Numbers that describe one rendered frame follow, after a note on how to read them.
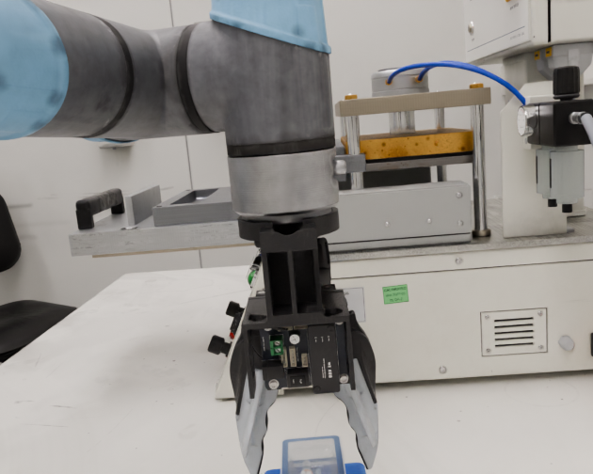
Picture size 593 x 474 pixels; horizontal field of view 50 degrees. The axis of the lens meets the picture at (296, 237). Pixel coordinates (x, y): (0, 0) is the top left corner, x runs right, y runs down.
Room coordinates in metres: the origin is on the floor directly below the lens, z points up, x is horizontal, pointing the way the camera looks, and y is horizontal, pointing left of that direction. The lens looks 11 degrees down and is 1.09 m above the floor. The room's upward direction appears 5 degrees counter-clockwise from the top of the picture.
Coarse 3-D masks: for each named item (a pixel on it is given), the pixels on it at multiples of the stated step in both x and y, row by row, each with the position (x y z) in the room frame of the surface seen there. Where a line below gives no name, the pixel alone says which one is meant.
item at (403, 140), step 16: (400, 112) 0.88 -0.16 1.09; (400, 128) 0.88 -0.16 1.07; (448, 128) 0.95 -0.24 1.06; (368, 144) 0.80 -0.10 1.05; (384, 144) 0.80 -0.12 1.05; (400, 144) 0.80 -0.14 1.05; (416, 144) 0.80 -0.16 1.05; (432, 144) 0.80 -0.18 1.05; (448, 144) 0.80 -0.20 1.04; (464, 144) 0.79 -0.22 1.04; (368, 160) 0.80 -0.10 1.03; (384, 160) 0.80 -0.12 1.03; (400, 160) 0.80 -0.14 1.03; (416, 160) 0.80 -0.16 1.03; (432, 160) 0.80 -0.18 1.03; (448, 160) 0.80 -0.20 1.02; (464, 160) 0.79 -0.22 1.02
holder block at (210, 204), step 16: (192, 192) 0.99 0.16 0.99; (208, 192) 1.00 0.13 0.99; (224, 192) 0.93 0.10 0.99; (160, 208) 0.82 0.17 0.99; (176, 208) 0.82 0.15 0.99; (192, 208) 0.82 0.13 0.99; (208, 208) 0.81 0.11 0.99; (224, 208) 0.81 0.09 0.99; (160, 224) 0.82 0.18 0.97; (176, 224) 0.82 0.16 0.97
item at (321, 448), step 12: (288, 444) 0.55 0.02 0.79; (300, 444) 0.54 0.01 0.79; (312, 444) 0.54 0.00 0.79; (324, 444) 0.54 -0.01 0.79; (336, 444) 0.54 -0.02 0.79; (288, 456) 0.52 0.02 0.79; (300, 456) 0.52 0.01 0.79; (312, 456) 0.52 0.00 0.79; (324, 456) 0.52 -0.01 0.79; (336, 456) 0.52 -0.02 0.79; (288, 468) 0.50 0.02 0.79; (300, 468) 0.50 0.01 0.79; (312, 468) 0.50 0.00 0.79; (324, 468) 0.50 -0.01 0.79; (336, 468) 0.50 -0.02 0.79
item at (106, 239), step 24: (144, 192) 0.91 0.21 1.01; (120, 216) 0.95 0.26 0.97; (144, 216) 0.89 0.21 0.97; (72, 240) 0.82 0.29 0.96; (96, 240) 0.81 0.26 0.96; (120, 240) 0.81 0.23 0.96; (144, 240) 0.81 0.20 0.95; (168, 240) 0.81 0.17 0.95; (192, 240) 0.81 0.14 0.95; (216, 240) 0.80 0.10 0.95; (240, 240) 0.80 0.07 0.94
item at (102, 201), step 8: (104, 192) 0.94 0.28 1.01; (112, 192) 0.95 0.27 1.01; (120, 192) 0.99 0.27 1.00; (80, 200) 0.85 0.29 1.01; (88, 200) 0.86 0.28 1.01; (96, 200) 0.88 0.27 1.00; (104, 200) 0.91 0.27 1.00; (112, 200) 0.95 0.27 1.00; (120, 200) 0.98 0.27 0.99; (80, 208) 0.85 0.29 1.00; (88, 208) 0.85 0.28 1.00; (96, 208) 0.88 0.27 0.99; (104, 208) 0.91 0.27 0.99; (112, 208) 0.99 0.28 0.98; (120, 208) 0.99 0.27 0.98; (80, 216) 0.85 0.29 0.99; (88, 216) 0.85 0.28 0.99; (80, 224) 0.85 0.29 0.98; (88, 224) 0.85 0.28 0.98
